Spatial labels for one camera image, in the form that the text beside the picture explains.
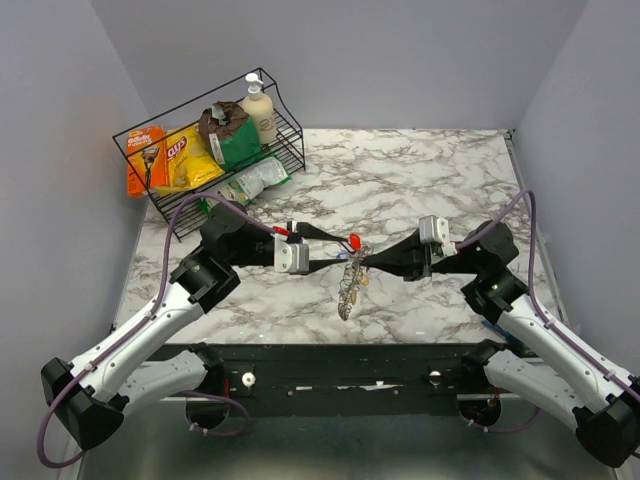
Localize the orange razor package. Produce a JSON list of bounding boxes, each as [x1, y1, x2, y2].
[[126, 125, 169, 198]]

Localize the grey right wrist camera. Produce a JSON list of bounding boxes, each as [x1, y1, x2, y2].
[[418, 215, 449, 245]]

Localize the yellow chips bag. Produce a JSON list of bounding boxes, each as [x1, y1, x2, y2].
[[155, 126, 224, 196]]

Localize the blue green toothbrush pack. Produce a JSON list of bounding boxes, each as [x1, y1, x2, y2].
[[483, 320, 518, 344]]

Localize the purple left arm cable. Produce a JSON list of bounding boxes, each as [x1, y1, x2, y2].
[[37, 192, 291, 469]]

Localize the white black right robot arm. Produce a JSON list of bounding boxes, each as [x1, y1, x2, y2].
[[361, 216, 639, 468]]

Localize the cream lotion pump bottle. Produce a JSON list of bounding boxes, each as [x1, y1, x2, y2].
[[241, 73, 277, 145]]

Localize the black wire rack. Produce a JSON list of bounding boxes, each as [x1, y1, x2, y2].
[[113, 67, 306, 221]]

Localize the white green snack pouch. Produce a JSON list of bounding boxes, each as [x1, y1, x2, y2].
[[209, 156, 290, 206]]

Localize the red key tag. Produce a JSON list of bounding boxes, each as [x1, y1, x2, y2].
[[349, 233, 362, 250]]

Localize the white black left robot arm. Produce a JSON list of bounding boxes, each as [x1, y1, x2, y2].
[[37, 200, 343, 468]]

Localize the large metal key ring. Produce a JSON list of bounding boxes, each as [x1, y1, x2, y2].
[[334, 243, 376, 322]]

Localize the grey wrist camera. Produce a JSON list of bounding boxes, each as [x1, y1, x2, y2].
[[274, 242, 310, 275], [418, 215, 449, 245]]

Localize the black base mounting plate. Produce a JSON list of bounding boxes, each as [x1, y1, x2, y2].
[[102, 342, 521, 419]]

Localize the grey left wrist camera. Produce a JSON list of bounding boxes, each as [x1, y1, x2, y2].
[[274, 242, 310, 275]]

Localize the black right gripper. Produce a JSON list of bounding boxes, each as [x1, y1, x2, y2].
[[360, 226, 482, 282]]

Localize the green brown bag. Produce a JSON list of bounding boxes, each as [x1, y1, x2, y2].
[[197, 102, 262, 172]]

